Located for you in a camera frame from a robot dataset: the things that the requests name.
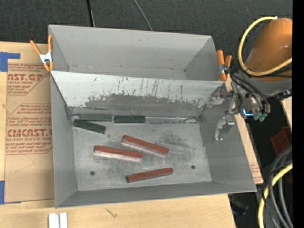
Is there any red-brown flat block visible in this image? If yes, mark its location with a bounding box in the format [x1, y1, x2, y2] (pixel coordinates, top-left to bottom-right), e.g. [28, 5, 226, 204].
[125, 167, 174, 183]
[93, 145, 144, 163]
[121, 134, 170, 157]

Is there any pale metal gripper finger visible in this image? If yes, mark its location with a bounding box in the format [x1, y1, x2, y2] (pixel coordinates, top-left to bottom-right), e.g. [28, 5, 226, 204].
[208, 85, 230, 109]
[214, 116, 235, 142]

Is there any brown cardboard board red print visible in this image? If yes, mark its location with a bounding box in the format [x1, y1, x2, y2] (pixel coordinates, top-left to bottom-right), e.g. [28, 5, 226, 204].
[0, 41, 264, 205]

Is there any black cylinder on white bracket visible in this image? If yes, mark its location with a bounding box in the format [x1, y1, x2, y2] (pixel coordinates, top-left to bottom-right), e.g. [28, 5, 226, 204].
[276, 88, 293, 100]

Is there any dark green flat block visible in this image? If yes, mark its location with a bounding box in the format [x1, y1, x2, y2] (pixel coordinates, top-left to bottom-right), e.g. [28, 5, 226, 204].
[114, 115, 146, 124]
[79, 113, 113, 123]
[73, 118, 106, 135]

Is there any grey metal bin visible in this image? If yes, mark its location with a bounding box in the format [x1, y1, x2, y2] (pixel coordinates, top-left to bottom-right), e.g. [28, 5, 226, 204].
[48, 24, 258, 209]

